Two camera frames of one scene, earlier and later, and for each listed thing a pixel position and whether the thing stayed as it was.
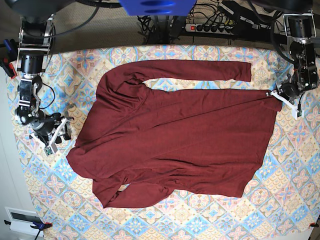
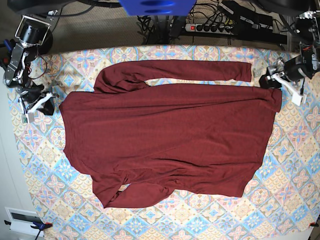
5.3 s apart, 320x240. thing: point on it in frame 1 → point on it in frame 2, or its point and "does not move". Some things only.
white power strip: [206, 28] does not move
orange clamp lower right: [313, 224] does not move
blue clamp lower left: [38, 226] does not move
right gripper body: [290, 92] → [294, 68]
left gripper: [44, 130] → [29, 96]
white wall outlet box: [21, 220] does not move
